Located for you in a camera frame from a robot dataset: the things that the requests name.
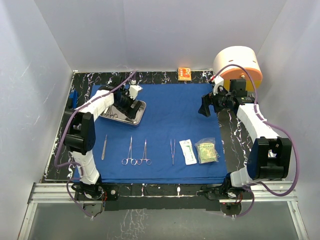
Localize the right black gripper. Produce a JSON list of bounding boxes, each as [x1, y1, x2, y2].
[[198, 84, 234, 117]]

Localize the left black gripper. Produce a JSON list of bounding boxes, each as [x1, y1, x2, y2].
[[113, 91, 141, 120]]

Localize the metal instrument tray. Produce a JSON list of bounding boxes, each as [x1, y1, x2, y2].
[[100, 101, 147, 127]]

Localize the steel ring-handle scissors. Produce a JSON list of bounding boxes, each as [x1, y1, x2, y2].
[[101, 106, 118, 119], [137, 139, 152, 166]]

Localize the green suture packet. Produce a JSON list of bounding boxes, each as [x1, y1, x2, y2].
[[195, 137, 220, 164]]

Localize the pink cylindrical tissue phantom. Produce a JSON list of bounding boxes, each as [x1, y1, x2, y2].
[[212, 46, 263, 92]]

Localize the white packet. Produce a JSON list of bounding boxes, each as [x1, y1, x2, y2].
[[179, 139, 197, 166]]

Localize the blue surgical drape cloth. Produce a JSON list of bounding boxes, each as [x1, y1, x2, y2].
[[93, 83, 227, 184]]

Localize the steel scalpel handle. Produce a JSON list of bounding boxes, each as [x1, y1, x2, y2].
[[101, 134, 108, 161]]

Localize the steel forceps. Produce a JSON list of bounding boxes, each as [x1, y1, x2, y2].
[[170, 139, 176, 165]]

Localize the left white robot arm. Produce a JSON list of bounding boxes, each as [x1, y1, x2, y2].
[[63, 76, 142, 200]]

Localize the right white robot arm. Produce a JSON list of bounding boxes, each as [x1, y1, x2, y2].
[[198, 76, 292, 199]]

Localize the small orange circuit board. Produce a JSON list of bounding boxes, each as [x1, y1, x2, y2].
[[177, 67, 192, 82]]

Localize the small blue plastic clip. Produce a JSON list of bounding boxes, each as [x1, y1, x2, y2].
[[66, 89, 78, 109]]

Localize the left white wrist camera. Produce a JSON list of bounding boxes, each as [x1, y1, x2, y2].
[[128, 79, 143, 100]]

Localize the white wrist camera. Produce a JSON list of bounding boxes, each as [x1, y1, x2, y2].
[[209, 75, 224, 95], [128, 79, 143, 100]]

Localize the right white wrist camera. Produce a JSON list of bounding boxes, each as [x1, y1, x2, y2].
[[209, 75, 224, 95]]

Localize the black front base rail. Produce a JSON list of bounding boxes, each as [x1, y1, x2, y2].
[[104, 183, 252, 211]]

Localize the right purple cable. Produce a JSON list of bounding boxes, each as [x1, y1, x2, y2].
[[211, 64, 300, 218]]

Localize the aluminium frame extrusion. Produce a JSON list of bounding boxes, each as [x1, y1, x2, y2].
[[18, 182, 309, 240]]

